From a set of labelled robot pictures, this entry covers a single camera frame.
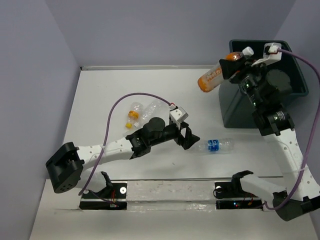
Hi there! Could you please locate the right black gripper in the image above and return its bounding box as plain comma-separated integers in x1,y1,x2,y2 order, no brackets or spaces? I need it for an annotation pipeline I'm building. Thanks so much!
221,54,268,109

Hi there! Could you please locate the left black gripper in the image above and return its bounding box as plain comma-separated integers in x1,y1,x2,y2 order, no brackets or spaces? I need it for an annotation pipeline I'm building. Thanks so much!
148,121,199,150

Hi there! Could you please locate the orange drink bottle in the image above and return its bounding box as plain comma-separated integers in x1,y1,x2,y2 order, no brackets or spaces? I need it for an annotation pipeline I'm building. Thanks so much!
197,46,254,93

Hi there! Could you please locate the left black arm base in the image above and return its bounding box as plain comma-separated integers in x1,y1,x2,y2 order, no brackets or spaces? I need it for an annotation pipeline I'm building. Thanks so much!
79,171,128,211

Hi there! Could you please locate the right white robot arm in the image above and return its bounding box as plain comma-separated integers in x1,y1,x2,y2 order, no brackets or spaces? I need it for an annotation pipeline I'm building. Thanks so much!
219,56,320,222

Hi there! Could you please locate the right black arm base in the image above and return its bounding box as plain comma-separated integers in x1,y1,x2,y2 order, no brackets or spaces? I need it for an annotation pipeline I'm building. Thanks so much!
212,170,265,210

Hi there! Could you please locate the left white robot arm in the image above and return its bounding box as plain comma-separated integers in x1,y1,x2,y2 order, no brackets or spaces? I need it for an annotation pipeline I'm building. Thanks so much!
45,117,200,198

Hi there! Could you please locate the dark green plastic bin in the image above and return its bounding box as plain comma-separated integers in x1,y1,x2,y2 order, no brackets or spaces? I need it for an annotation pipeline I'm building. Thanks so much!
218,39,309,129

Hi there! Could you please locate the blue label water bottle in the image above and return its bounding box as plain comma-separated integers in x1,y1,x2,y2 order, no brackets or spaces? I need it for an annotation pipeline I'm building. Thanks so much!
196,138,235,154

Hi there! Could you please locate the clear crumpled long bottle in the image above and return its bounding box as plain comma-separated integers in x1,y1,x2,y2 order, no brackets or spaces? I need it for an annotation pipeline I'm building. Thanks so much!
139,98,168,126

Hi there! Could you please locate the clear bottle orange label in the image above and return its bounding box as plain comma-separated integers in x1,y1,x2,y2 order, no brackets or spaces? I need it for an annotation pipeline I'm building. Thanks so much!
125,102,144,129

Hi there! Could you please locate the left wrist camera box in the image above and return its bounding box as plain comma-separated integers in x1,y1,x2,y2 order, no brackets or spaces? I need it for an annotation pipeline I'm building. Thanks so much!
169,106,189,129

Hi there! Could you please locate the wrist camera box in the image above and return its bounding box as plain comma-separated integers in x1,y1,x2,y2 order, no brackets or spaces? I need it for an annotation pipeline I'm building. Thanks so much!
251,42,282,67
169,106,189,129

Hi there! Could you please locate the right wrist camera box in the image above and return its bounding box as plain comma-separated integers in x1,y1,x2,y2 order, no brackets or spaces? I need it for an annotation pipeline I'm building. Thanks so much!
251,42,282,67

